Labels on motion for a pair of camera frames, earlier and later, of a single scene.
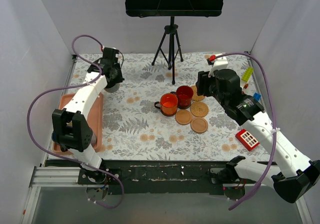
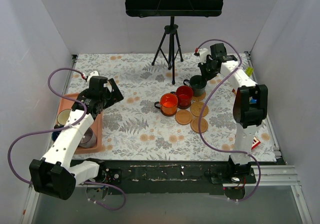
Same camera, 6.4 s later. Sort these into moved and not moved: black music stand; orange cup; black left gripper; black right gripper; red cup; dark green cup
Moved: dark green cup; black left gripper; black right gripper
Not moved: black music stand; red cup; orange cup
